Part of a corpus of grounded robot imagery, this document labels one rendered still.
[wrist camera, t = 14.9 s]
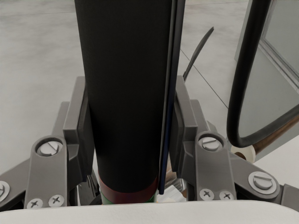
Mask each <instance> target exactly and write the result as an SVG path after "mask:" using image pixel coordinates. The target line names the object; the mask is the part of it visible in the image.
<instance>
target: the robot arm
mask: <svg viewBox="0 0 299 224"><path fill-rule="evenodd" d="M94 150H95V144H94V138H93V129H92V122H91V116H90V109H89V100H88V94H87V87H86V81H85V76H77V77H76V81H75V85H74V88H73V92H72V96H71V100H70V101H62V102H61V104H60V106H59V110H58V113H57V116H56V119H55V123H54V126H53V129H52V133H51V135H48V136H44V137H42V138H40V139H38V140H37V141H36V142H35V143H34V144H33V145H32V149H31V155H30V157H29V158H27V159H25V160H24V161H22V162H20V163H19V164H17V165H15V166H14V167H12V168H10V169H9V170H7V171H5V172H4V173H2V174H0V224H299V189H298V188H295V187H293V186H290V185H288V184H284V185H280V184H279V183H278V181H277V180H276V179H275V178H274V177H273V176H272V175H271V174H270V173H268V172H266V171H264V170H262V169H261V168H259V167H257V166H255V165H253V164H252V163H250V162H248V161H246V160H245V159H243V158H241V157H239V156H238V155H236V154H234V153H232V152H230V151H229V149H228V144H227V141H226V139H225V138H224V137H223V136H222V135H220V134H219V133H216V132H212V131H209V129H208V127H207V124H206V121H205V118H204V115H203V112H202V109H201V106H200V103H199V101H198V100H197V99H190V98H189V95H188V92H187V89H186V85H185V82H184V79H183V76H182V75H177V82H176V91H175V99H174V108H173V116H172V124H171V133H170V144H169V155H170V162H171V168H172V172H176V175H177V179H183V180H185V181H186V182H187V183H186V201H183V202H157V203H137V204H108V205H89V206H78V201H77V185H79V184H80V183H81V182H87V176H88V175H91V174H92V168H93V157H94Z"/></svg>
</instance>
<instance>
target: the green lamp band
mask: <svg viewBox="0 0 299 224"><path fill-rule="evenodd" d="M100 190H101V189H100ZM157 193H158V187H157V189H156V192H155V193H154V195H153V196H152V197H151V198H150V199H149V200H148V201H147V202H145V203H155V202H156V199H157ZM101 199H102V203H103V205H108V204H113V203H111V202H110V201H108V200H107V199H106V198H105V196H104V195H103V193H102V191H101Z"/></svg>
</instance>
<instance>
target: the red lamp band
mask: <svg viewBox="0 0 299 224"><path fill-rule="evenodd" d="M98 177H99V173H98ZM158 178H159V170H158V175H157V177H156V179H155V180H154V182H153V183H152V184H151V185H150V186H148V187H146V188H145V189H143V190H140V191H137V192H129V193H126V192H118V191H115V190H112V189H110V188H109V187H107V186H106V185H105V184H104V183H103V182H102V180H101V179H100V177H99V184H100V188H101V191H102V193H103V195H104V196H105V197H106V198H107V199H108V200H110V201H111V202H113V203H115V204H137V203H143V202H145V201H147V200H148V199H149V198H150V197H151V196H152V195H153V194H154V193H155V191H156V189H157V187H158Z"/></svg>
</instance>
